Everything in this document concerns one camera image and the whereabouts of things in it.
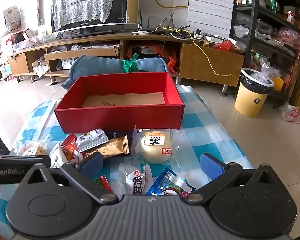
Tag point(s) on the blue coconut chips packet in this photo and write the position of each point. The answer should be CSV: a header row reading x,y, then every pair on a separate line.
x,y
168,183

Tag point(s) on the rolled blue cushion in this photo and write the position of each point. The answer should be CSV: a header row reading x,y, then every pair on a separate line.
x,y
92,65

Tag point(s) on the white lace cover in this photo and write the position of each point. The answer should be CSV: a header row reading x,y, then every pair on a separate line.
x,y
66,12

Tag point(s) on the gold snack packet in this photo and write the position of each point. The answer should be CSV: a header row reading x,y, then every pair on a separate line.
x,y
99,149

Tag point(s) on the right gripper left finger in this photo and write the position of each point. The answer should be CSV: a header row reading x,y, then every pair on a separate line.
x,y
81,175

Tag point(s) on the white blue box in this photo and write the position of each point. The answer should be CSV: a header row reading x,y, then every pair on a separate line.
x,y
67,63

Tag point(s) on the white green kaprons packet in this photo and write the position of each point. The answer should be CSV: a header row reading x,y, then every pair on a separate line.
x,y
91,139

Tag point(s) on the red cardboard box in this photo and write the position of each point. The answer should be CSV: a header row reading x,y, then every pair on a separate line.
x,y
121,102

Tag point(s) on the blue checkered tablecloth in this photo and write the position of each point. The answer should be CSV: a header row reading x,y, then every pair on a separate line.
x,y
200,132

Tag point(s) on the yellow waffle snack packet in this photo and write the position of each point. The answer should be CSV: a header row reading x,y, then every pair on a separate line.
x,y
31,147

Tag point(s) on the white plastic bag on floor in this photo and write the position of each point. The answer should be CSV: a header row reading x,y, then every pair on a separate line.
x,y
290,113

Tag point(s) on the black wifi router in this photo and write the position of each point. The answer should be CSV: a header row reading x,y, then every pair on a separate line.
x,y
167,26

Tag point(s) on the wooden TV cabinet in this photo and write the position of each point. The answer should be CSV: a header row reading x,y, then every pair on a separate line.
x,y
189,59

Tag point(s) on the red plastic bag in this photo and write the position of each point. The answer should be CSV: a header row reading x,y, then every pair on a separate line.
x,y
225,46

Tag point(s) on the purple wafer biscuit packet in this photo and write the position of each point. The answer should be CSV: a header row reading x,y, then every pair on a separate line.
x,y
116,134

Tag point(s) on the black metal shelf rack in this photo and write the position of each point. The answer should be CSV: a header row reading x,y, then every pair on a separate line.
x,y
270,29

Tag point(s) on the yellow trash bin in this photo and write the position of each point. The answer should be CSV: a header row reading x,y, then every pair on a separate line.
x,y
251,93

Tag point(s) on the red white candy packet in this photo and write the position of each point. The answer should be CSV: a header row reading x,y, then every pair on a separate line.
x,y
103,182

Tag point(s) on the orange bag in cabinet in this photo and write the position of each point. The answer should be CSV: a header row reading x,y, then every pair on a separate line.
x,y
168,53

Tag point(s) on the red orange snack packet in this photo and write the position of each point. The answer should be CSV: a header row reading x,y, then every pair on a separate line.
x,y
70,150

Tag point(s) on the round bun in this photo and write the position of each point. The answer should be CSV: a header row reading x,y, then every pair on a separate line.
x,y
156,146

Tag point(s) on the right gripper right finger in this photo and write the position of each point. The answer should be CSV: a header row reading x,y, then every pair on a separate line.
x,y
222,176

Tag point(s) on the white duck gizzard packet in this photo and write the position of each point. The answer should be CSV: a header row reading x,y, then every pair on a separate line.
x,y
134,181

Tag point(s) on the flat screen television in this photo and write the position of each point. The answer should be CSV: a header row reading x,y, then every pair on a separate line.
x,y
122,12

